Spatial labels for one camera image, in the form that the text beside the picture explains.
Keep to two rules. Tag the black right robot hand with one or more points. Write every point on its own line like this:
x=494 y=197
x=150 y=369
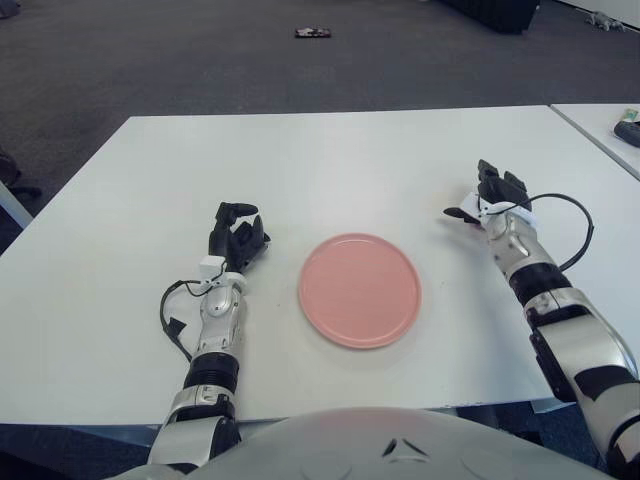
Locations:
x=495 y=187

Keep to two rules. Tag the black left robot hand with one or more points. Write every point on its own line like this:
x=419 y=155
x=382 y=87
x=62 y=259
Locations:
x=222 y=242

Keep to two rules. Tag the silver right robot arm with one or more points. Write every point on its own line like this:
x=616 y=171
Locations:
x=575 y=340

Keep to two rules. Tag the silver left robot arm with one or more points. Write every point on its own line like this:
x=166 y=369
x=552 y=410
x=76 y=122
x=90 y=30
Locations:
x=216 y=315

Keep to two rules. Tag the pink round plate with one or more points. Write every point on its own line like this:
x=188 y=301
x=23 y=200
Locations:
x=360 y=291

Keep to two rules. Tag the black handheld controller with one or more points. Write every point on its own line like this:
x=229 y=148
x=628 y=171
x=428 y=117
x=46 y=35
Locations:
x=629 y=131

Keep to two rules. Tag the green packet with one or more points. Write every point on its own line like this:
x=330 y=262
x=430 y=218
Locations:
x=631 y=114

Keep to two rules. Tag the black box furniture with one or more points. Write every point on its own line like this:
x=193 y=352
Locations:
x=490 y=15

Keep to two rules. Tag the small grey floor robot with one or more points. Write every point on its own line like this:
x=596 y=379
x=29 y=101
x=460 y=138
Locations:
x=605 y=21

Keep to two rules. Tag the white table leg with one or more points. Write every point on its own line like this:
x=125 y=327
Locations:
x=14 y=202

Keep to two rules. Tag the dark chair base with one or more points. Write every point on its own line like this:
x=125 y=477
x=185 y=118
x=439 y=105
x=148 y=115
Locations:
x=12 y=170

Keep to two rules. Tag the flat black floor object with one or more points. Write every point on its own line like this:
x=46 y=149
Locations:
x=312 y=33

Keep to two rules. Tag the grey robot torso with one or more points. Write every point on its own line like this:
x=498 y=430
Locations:
x=350 y=445

